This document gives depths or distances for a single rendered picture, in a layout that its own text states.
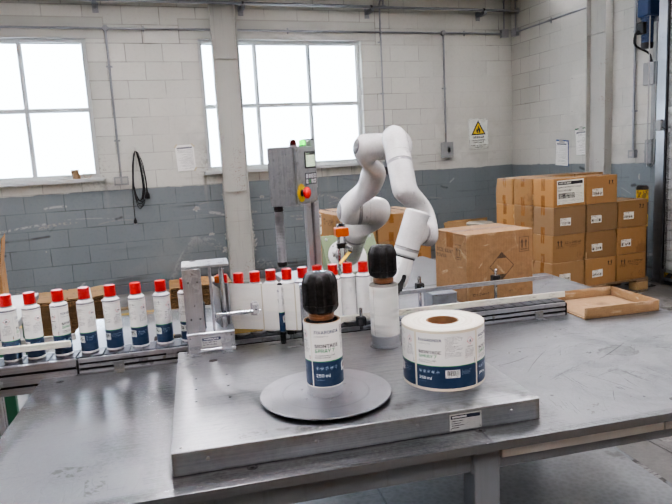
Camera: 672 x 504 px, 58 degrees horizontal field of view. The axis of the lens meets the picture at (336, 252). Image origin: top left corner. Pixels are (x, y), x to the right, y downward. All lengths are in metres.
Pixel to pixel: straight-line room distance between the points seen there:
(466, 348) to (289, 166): 0.85
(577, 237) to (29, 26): 5.89
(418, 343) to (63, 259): 6.28
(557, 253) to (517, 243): 3.29
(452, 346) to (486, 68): 7.53
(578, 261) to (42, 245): 5.56
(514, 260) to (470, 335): 1.04
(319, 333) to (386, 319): 0.42
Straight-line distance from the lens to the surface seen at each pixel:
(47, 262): 7.48
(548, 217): 5.71
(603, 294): 2.65
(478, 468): 1.42
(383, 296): 1.74
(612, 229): 6.16
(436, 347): 1.45
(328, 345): 1.39
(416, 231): 2.04
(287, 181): 1.97
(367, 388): 1.47
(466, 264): 2.35
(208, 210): 7.43
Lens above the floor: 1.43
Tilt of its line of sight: 9 degrees down
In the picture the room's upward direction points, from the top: 3 degrees counter-clockwise
